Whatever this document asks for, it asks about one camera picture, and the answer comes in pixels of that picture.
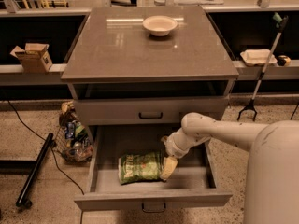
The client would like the reacher grabber tool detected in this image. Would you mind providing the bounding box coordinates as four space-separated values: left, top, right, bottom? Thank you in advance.
237 12 289 120

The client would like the open grey middle drawer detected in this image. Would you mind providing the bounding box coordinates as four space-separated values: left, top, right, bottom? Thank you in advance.
75 124 232 213

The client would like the brown cardboard box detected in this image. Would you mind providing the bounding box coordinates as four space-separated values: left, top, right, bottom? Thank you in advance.
10 43 52 74

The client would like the wire basket of snacks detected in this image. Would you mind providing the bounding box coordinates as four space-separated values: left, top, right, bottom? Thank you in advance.
55 101 93 162

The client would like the grey drawer cabinet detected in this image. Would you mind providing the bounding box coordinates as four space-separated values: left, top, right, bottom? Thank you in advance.
61 6 240 213

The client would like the black wheeled base leg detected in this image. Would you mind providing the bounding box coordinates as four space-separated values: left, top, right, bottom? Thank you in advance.
16 133 53 208

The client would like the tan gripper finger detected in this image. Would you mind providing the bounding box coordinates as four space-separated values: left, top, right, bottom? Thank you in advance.
160 157 178 181

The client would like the white foam takeout container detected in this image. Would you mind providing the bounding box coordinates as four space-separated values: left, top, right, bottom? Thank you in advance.
240 49 270 66

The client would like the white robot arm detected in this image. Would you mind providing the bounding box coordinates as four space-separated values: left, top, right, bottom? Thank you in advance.
163 113 299 224

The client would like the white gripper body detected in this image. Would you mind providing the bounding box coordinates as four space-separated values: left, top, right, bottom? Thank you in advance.
162 128 200 159

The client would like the green jalapeno chip bag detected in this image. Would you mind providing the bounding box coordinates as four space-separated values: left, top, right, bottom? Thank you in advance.
118 151 163 185

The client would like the closed grey top drawer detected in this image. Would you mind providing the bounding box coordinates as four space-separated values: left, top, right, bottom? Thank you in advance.
74 97 228 126

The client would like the white paper bowl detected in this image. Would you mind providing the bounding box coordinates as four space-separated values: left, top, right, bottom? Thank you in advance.
142 16 178 37

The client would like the black floor cable left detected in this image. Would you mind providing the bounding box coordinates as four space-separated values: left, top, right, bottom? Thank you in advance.
6 98 86 196

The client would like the yellow tape measure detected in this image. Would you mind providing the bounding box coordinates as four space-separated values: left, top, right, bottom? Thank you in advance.
277 55 291 66

